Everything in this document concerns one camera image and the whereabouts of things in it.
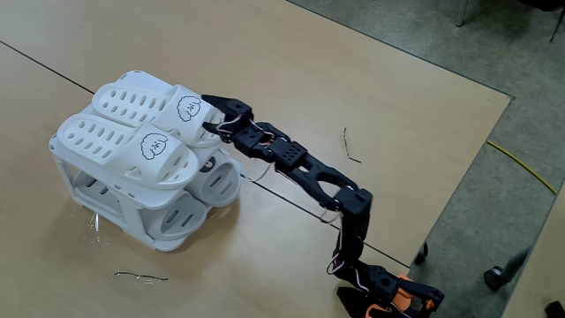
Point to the grey bear slipper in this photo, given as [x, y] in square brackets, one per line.
[176, 216]
[218, 183]

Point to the white dog slipper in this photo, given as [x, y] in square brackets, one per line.
[145, 103]
[115, 150]

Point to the white two-shelf shoe rack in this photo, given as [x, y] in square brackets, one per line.
[128, 216]

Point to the clear tape strip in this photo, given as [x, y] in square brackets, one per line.
[141, 276]

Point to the black table caster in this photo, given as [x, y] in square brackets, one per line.
[421, 254]

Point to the metal chair leg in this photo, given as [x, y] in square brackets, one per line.
[461, 13]

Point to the black chair base caster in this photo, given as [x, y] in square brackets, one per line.
[494, 277]

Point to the dark chair leg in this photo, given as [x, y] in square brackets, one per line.
[558, 24]

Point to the black floor object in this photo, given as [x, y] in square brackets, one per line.
[555, 310]

